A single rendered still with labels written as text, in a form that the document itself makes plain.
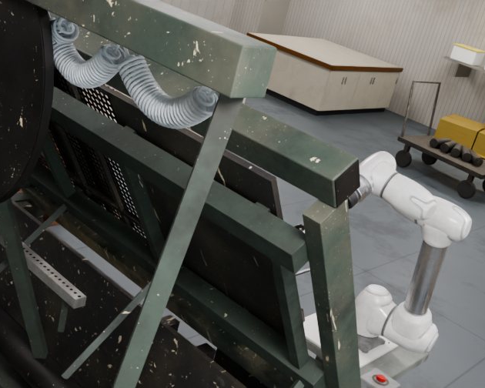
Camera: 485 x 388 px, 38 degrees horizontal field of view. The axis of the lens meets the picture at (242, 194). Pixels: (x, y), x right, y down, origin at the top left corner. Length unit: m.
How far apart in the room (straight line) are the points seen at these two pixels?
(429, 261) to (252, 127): 1.34
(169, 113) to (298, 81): 9.38
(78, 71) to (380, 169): 1.09
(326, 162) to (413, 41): 10.81
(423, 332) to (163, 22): 2.14
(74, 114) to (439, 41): 10.20
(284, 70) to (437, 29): 2.79
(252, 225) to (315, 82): 8.83
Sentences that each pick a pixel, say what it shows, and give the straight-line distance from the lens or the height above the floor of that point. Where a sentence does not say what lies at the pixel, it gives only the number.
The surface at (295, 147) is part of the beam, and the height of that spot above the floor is 1.91.
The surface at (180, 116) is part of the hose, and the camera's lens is 1.48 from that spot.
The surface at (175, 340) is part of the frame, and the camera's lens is 2.90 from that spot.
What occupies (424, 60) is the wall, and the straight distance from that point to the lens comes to 12.39.
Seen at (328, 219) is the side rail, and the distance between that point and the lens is 1.75.
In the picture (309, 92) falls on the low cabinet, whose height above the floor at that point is 0.30.
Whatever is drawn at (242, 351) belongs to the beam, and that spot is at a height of 0.86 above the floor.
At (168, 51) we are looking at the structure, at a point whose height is 2.13.
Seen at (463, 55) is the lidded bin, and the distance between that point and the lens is 11.48.
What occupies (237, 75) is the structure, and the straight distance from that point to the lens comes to 1.29.
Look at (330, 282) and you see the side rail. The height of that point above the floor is 1.57.
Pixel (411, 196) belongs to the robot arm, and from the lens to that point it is 2.34.
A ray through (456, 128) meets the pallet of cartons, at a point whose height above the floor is 0.40.
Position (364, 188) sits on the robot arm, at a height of 1.70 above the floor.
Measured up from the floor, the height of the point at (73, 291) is 1.02.
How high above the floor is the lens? 2.40
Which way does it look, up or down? 21 degrees down
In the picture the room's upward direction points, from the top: 15 degrees clockwise
